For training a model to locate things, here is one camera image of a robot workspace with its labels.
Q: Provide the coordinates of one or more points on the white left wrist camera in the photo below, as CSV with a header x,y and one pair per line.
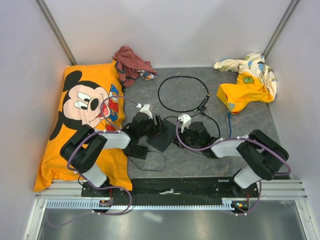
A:
x,y
145,109

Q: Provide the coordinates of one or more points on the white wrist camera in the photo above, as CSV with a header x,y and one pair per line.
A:
x,y
145,109
185,120

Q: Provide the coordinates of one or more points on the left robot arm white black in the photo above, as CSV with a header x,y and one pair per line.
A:
x,y
82,150

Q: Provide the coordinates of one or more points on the orange Mickey Mouse pillow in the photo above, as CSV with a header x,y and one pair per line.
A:
x,y
91,95

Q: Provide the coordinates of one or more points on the black power adapter brick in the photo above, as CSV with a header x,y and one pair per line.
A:
x,y
136,151

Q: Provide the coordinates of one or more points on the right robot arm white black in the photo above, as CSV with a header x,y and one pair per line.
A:
x,y
264,158

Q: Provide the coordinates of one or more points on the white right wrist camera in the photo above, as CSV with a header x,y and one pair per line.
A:
x,y
185,120

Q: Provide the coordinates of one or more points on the slotted aluminium cable duct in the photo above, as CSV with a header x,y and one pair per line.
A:
x,y
99,205

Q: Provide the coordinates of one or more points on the maroon crumpled garment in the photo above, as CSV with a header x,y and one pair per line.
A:
x,y
130,67

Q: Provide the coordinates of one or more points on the yellow patterned children's garment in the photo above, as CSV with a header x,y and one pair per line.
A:
x,y
255,82

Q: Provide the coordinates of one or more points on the aluminium corner post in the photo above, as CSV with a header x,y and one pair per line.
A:
x,y
280,27
56,30

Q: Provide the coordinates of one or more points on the left aluminium corner post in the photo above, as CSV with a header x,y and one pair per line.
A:
x,y
56,30

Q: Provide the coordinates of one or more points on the right aluminium corner post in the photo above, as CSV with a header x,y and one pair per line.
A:
x,y
280,27

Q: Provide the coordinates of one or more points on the black network switch box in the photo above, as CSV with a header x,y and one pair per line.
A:
x,y
161,142

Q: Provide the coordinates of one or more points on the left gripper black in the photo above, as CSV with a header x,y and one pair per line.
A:
x,y
160,129

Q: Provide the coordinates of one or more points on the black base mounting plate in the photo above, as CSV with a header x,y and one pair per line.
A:
x,y
199,190

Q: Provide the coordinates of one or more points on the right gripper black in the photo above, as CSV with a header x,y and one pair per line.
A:
x,y
181,135

